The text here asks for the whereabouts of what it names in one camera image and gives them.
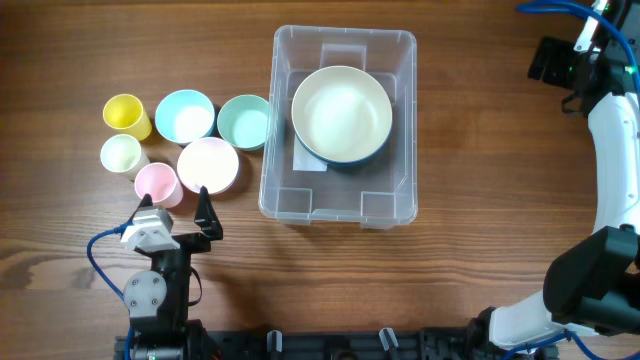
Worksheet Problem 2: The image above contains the light blue plastic bowl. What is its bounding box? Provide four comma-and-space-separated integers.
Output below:
155, 89, 216, 145

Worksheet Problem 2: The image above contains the pink plastic cup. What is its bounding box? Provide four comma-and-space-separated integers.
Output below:
134, 162, 184, 208

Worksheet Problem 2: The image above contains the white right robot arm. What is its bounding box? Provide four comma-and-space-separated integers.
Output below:
448, 0, 639, 359

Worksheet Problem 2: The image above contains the cream plastic bowl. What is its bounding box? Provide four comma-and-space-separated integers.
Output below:
291, 65, 393, 161

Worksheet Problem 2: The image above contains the dark blue bowl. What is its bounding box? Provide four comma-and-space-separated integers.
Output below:
294, 132, 393, 167

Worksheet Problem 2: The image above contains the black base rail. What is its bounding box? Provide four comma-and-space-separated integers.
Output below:
113, 327, 557, 360

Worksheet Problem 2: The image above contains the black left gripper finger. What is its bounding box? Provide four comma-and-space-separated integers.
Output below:
130, 194, 153, 222
194, 186, 223, 239

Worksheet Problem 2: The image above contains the light pink plastic bowl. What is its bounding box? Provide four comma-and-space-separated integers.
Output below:
177, 137, 240, 195

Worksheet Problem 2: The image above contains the clear plastic storage bin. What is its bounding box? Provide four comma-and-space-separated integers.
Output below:
258, 25, 418, 229

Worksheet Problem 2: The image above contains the mint green plastic bowl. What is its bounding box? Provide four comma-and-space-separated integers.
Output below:
217, 94, 269, 151

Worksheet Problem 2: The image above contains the white label in bin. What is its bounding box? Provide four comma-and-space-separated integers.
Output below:
292, 137, 327, 172

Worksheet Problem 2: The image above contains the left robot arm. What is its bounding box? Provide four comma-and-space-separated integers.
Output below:
114, 186, 223, 359

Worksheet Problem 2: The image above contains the cream plastic cup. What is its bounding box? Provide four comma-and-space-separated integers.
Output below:
100, 134, 150, 181

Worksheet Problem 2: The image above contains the yellow plastic cup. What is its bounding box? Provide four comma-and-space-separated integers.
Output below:
103, 94, 152, 141

